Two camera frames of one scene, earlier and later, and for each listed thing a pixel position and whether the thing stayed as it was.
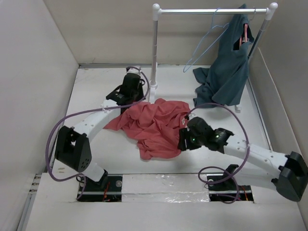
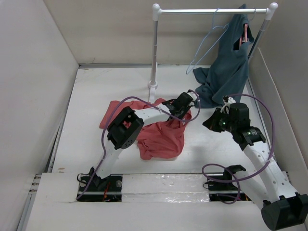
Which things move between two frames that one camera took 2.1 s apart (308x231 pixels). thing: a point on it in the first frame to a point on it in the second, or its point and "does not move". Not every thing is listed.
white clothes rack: [157, 11] does not move
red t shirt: [156, 125] does not move
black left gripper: [141, 88] to [186, 110]
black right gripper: [184, 133] to [211, 122]
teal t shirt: [224, 83] does not move
